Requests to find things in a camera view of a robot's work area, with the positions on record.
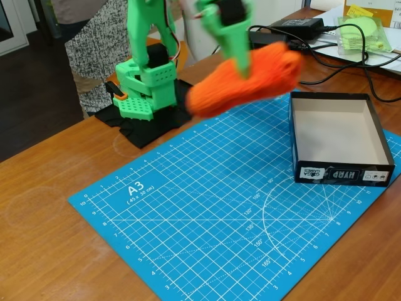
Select black cardboard box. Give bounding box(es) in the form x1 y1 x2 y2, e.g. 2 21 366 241
288 90 396 188

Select yellow label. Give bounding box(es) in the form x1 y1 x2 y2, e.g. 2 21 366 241
348 3 375 20

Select person in speckled garment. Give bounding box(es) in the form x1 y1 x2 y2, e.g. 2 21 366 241
51 0 134 117

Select white door frame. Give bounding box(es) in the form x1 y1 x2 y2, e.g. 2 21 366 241
0 0 29 58

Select black cable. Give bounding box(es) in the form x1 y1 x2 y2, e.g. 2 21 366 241
363 58 401 103
247 24 369 86
286 42 401 68

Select white red servo wire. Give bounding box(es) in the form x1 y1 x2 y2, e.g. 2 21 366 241
167 18 183 63

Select brown cardboard parcel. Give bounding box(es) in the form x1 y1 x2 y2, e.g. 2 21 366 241
343 0 401 28

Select blue cutting mat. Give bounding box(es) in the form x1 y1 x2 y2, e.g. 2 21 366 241
67 87 401 301

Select orange fluffy sock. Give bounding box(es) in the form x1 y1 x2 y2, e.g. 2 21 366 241
185 41 304 120

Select black cloth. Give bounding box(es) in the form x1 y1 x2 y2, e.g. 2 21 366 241
94 78 194 150

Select black clamp orange handle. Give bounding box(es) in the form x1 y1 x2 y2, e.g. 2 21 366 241
104 80 128 102

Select black power adapter brick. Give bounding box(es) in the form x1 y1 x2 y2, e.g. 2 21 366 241
249 30 289 51

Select white paper sheets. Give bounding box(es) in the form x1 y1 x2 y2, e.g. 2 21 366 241
308 8 401 77

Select black slim power adapter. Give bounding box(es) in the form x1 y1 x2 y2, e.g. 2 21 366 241
270 17 325 40

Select plastic bag green parts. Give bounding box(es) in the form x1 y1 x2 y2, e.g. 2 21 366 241
336 15 394 57

